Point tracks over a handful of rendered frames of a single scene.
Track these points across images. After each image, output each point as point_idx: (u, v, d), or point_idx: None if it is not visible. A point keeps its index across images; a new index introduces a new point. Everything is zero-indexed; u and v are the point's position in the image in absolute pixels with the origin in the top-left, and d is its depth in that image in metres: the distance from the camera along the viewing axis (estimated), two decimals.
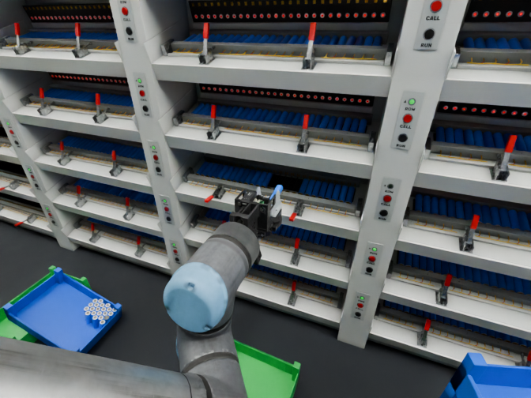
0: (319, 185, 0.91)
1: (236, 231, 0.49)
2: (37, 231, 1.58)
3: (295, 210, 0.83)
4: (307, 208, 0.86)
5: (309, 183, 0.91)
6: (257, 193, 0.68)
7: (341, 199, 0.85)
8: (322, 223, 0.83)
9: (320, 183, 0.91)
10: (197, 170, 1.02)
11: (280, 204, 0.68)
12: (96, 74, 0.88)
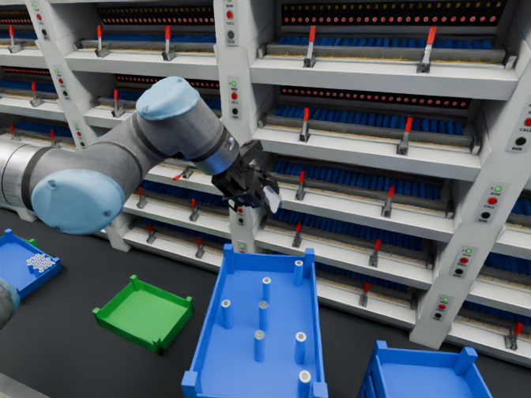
0: None
1: (201, 167, 0.53)
2: (2, 207, 1.80)
3: (182, 173, 1.06)
4: (193, 172, 1.08)
5: None
6: (276, 205, 0.66)
7: None
8: (202, 182, 1.05)
9: None
10: None
11: None
12: (28, 66, 1.10)
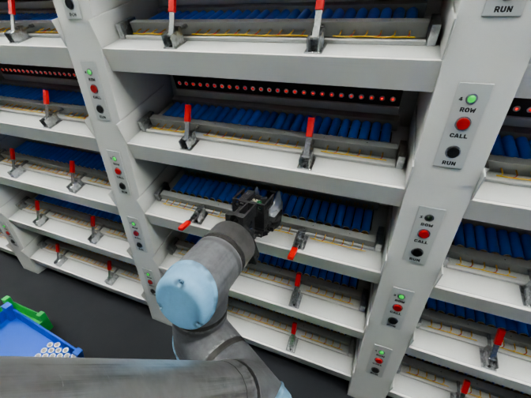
0: (326, 207, 0.71)
1: (231, 230, 0.49)
2: (0, 249, 1.38)
3: (296, 242, 0.63)
4: (311, 238, 0.66)
5: (314, 205, 0.71)
6: (255, 193, 0.69)
7: (356, 227, 0.65)
8: (332, 260, 0.63)
9: (328, 204, 0.71)
10: (174, 185, 0.82)
11: (280, 205, 0.68)
12: (37, 65, 0.68)
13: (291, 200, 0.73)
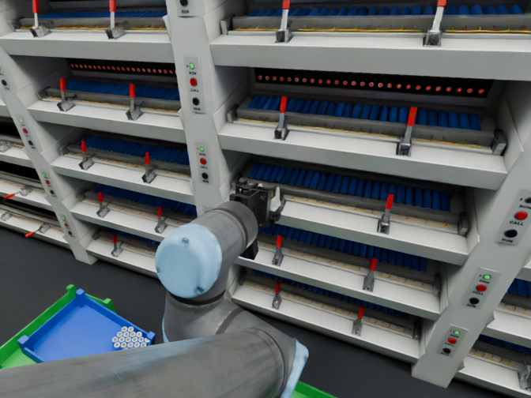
0: (404, 190, 0.75)
1: (235, 208, 0.49)
2: (50, 242, 1.42)
3: (386, 215, 0.69)
4: (396, 217, 0.71)
5: (391, 189, 0.76)
6: None
7: (438, 208, 0.70)
8: (418, 243, 0.66)
9: (404, 188, 0.76)
10: (250, 173, 0.87)
11: (279, 202, 0.68)
12: (133, 59, 0.72)
13: (369, 185, 0.78)
